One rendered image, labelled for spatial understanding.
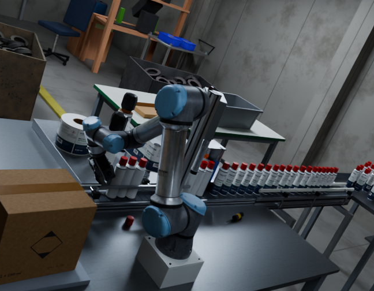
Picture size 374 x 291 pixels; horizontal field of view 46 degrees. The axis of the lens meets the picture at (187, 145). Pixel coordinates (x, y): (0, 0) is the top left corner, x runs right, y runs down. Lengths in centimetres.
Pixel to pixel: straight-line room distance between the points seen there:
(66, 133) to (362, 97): 437
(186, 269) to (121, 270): 25
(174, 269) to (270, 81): 531
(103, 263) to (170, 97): 69
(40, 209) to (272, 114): 554
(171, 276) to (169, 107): 65
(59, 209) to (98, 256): 41
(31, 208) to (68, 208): 12
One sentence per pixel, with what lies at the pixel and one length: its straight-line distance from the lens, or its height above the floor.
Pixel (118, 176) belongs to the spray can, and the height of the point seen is 100.
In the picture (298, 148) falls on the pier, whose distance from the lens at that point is 611.
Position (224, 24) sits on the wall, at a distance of 765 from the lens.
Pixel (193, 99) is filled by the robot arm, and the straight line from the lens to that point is 151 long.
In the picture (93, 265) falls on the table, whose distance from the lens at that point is 173.
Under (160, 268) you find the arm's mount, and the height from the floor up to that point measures 89.
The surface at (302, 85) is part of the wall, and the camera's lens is 646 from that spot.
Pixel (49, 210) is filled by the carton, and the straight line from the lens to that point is 141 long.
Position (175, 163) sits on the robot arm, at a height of 131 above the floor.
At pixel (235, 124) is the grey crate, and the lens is 424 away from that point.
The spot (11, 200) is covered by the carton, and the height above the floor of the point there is 112.
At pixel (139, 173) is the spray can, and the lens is 205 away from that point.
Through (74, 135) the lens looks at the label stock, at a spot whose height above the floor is 98.
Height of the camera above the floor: 188
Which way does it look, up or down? 19 degrees down
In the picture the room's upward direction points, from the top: 23 degrees clockwise
